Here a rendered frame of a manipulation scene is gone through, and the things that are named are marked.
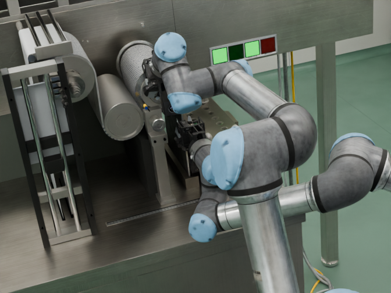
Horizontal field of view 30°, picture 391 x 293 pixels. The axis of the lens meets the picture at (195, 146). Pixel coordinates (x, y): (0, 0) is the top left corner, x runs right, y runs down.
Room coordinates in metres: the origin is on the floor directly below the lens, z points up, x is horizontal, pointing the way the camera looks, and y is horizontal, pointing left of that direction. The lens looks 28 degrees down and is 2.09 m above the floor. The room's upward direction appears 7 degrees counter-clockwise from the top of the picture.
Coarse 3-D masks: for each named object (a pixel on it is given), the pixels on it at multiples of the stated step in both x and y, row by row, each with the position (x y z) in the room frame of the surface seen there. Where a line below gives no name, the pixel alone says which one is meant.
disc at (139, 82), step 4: (140, 76) 1.97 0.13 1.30; (144, 76) 1.97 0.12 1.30; (140, 80) 1.97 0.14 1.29; (136, 84) 1.97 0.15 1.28; (140, 84) 1.97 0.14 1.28; (136, 88) 1.97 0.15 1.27; (140, 88) 1.97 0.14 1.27; (136, 92) 1.97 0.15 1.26; (140, 92) 1.97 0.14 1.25; (136, 96) 1.97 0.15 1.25; (140, 96) 1.97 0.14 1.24; (140, 100) 1.97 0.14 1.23; (140, 104) 1.97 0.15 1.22; (144, 108) 1.97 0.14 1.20
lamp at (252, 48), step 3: (249, 42) 2.40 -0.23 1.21; (252, 42) 2.41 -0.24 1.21; (255, 42) 2.41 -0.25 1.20; (246, 45) 2.40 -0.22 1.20; (249, 45) 2.40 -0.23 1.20; (252, 45) 2.41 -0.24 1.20; (255, 45) 2.41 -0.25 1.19; (258, 45) 2.41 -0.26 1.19; (246, 48) 2.40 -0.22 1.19; (249, 48) 2.40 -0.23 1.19; (252, 48) 2.41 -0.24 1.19; (255, 48) 2.41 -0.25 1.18; (258, 48) 2.41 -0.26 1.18; (246, 51) 2.40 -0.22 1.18; (249, 51) 2.40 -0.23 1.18; (252, 51) 2.41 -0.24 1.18; (255, 51) 2.41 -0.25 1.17; (258, 51) 2.41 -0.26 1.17; (246, 54) 2.40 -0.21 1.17; (249, 54) 2.40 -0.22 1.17; (252, 54) 2.40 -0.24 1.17; (255, 54) 2.41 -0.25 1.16
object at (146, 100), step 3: (144, 81) 1.97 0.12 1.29; (144, 84) 1.97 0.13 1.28; (141, 87) 1.97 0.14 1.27; (141, 90) 1.97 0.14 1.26; (141, 93) 1.97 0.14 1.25; (141, 96) 1.97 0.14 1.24; (144, 96) 1.97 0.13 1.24; (144, 99) 1.97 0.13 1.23; (147, 99) 1.97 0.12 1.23; (150, 99) 1.97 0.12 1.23; (147, 102) 1.97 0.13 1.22; (150, 102) 1.97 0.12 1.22; (153, 102) 1.97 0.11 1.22; (150, 105) 1.97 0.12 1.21; (153, 105) 1.97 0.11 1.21; (156, 105) 1.98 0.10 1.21; (159, 105) 1.98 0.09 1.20
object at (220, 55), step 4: (224, 48) 2.38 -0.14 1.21; (216, 52) 2.37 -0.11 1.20; (220, 52) 2.37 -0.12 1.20; (224, 52) 2.38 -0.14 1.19; (216, 56) 2.37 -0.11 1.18; (220, 56) 2.37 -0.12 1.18; (224, 56) 2.38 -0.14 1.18; (216, 60) 2.37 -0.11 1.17; (220, 60) 2.37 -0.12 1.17; (224, 60) 2.38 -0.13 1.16
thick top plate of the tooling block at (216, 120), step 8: (208, 104) 2.32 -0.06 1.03; (216, 104) 2.32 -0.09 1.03; (192, 112) 2.27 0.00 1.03; (200, 112) 2.27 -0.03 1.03; (208, 112) 2.26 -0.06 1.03; (216, 112) 2.25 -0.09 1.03; (224, 112) 2.24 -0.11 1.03; (192, 120) 2.22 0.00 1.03; (200, 120) 2.20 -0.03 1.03; (208, 120) 2.19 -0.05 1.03; (216, 120) 2.19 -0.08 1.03; (224, 120) 2.18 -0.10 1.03; (232, 120) 2.17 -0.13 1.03; (208, 128) 2.13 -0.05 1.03; (216, 128) 2.13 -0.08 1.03; (224, 128) 2.13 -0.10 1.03
